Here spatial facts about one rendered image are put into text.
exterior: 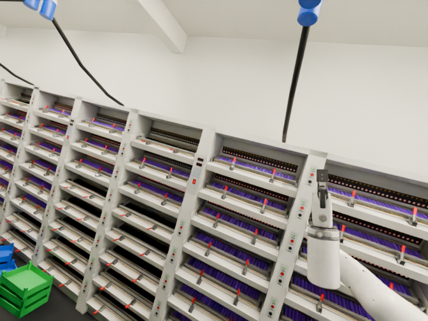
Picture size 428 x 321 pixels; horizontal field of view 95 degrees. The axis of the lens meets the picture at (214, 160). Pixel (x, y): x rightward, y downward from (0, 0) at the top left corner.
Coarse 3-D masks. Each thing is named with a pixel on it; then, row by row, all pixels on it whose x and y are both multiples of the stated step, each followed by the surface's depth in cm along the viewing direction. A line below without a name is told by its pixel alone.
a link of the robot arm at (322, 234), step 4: (308, 228) 60; (312, 228) 59; (316, 228) 58; (320, 228) 57; (308, 232) 59; (312, 232) 58; (316, 232) 57; (320, 232) 56; (324, 232) 56; (328, 232) 56; (332, 232) 55; (336, 232) 56; (312, 236) 58; (316, 236) 57; (320, 236) 56; (324, 236) 56; (328, 236) 55; (332, 236) 55; (336, 236) 55; (332, 240) 55; (336, 240) 55
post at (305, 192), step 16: (304, 160) 132; (320, 160) 112; (304, 176) 114; (304, 192) 113; (288, 224) 115; (304, 224) 112; (288, 240) 114; (288, 256) 114; (288, 272) 113; (272, 288) 115; (272, 320) 114
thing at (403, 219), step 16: (336, 176) 121; (336, 192) 118; (352, 192) 108; (368, 192) 117; (384, 192) 113; (400, 192) 110; (336, 208) 108; (352, 208) 105; (368, 208) 106; (384, 208) 105; (400, 208) 108; (416, 208) 98; (384, 224) 100; (400, 224) 98; (416, 224) 96
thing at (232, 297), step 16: (192, 256) 150; (176, 272) 139; (192, 272) 139; (208, 272) 140; (208, 288) 131; (224, 288) 132; (240, 288) 133; (224, 304) 125; (240, 304) 124; (256, 304) 124; (256, 320) 117
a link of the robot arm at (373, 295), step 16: (352, 272) 59; (368, 272) 57; (352, 288) 57; (368, 288) 52; (384, 288) 50; (368, 304) 50; (384, 304) 48; (400, 304) 47; (384, 320) 47; (400, 320) 46; (416, 320) 45
